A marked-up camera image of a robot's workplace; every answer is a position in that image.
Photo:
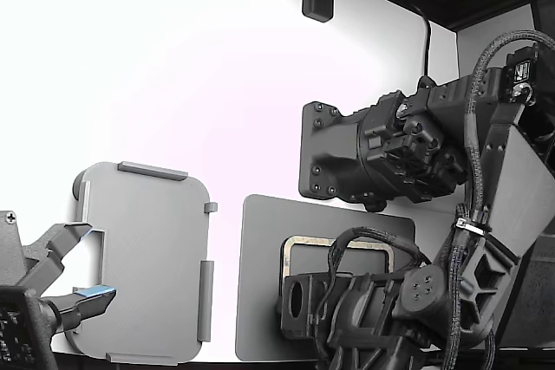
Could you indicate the dark grey stack tray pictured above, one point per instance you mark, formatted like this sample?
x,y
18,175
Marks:
x,y
260,279

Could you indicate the tan rectangular frame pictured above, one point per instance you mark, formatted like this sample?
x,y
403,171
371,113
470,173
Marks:
x,y
308,240

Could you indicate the white zip tie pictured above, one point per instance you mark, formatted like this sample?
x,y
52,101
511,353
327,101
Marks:
x,y
470,227

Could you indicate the dark grey spare gripper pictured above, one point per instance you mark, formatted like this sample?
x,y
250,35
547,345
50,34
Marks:
x,y
8,248

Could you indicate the grey frame holder plate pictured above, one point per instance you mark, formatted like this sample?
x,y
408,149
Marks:
x,y
152,257

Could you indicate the black six-joint robot arm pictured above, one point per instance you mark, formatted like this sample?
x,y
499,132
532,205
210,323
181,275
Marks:
x,y
516,179

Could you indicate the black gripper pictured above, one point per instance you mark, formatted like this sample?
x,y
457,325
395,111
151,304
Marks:
x,y
329,300

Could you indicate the black camera board mount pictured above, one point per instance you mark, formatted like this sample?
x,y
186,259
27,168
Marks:
x,y
39,326

